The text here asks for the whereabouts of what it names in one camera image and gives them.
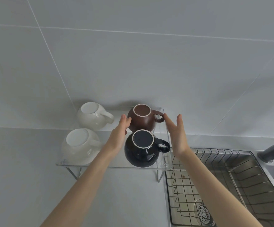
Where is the black ceramic mug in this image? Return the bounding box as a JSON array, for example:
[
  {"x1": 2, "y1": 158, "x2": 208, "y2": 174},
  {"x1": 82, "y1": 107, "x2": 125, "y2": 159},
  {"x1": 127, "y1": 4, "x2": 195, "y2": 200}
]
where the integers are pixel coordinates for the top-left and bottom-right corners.
[{"x1": 124, "y1": 129, "x2": 170, "y2": 168}]

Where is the brown ceramic mug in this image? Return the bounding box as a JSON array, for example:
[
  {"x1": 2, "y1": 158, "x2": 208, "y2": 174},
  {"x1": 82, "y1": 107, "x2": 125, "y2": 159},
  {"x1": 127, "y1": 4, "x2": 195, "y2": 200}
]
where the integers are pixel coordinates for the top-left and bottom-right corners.
[{"x1": 127, "y1": 104, "x2": 165, "y2": 133}]

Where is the clear acrylic shelf rack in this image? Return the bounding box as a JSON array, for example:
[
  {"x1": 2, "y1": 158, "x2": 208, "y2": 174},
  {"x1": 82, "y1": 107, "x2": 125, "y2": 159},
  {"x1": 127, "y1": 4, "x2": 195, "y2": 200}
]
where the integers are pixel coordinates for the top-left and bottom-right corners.
[{"x1": 56, "y1": 106, "x2": 173, "y2": 183}]

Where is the white ceramic mug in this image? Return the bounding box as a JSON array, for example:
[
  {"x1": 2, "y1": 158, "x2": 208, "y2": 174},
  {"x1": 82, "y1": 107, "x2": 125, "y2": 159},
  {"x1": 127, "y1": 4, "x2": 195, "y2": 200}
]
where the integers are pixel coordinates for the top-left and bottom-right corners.
[
  {"x1": 61, "y1": 128, "x2": 104, "y2": 165},
  {"x1": 77, "y1": 102, "x2": 115, "y2": 131}
]

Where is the person's right hand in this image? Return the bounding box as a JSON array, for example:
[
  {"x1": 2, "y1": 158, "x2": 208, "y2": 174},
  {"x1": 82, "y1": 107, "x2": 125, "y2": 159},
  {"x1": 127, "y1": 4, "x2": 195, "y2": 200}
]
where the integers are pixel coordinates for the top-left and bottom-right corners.
[{"x1": 164, "y1": 113, "x2": 190, "y2": 159}]

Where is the person's left forearm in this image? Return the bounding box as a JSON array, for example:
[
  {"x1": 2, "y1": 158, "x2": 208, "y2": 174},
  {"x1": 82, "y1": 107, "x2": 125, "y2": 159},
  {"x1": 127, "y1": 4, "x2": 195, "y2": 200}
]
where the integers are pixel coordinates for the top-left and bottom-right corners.
[{"x1": 40, "y1": 146, "x2": 119, "y2": 227}]

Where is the black wire sink basket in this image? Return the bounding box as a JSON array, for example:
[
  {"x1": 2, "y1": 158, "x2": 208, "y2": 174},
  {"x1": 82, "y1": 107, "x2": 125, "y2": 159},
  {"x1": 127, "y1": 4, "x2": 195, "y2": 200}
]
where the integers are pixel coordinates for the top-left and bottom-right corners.
[{"x1": 165, "y1": 148, "x2": 274, "y2": 227}]

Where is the metal sink drain strainer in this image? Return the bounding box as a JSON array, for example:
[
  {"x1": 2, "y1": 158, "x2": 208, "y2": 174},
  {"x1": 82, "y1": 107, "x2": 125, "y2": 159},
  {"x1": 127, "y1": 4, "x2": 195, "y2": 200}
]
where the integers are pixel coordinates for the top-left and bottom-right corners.
[{"x1": 195, "y1": 203, "x2": 215, "y2": 227}]

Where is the person's right forearm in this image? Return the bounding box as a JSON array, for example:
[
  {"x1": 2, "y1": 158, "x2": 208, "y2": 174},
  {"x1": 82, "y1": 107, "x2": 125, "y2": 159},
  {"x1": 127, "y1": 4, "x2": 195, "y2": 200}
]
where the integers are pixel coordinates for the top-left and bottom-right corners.
[{"x1": 174, "y1": 149, "x2": 264, "y2": 227}]

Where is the person's left hand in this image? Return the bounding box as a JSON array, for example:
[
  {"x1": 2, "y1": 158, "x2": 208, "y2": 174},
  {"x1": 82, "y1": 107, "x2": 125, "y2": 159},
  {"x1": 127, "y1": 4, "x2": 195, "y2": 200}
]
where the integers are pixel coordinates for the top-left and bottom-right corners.
[{"x1": 105, "y1": 114, "x2": 132, "y2": 153}]

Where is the grey metal faucet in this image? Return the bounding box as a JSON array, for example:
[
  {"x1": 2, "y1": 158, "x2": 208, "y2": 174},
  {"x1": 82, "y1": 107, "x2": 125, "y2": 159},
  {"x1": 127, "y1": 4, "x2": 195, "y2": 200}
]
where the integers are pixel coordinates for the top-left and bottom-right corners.
[{"x1": 257, "y1": 140, "x2": 274, "y2": 169}]

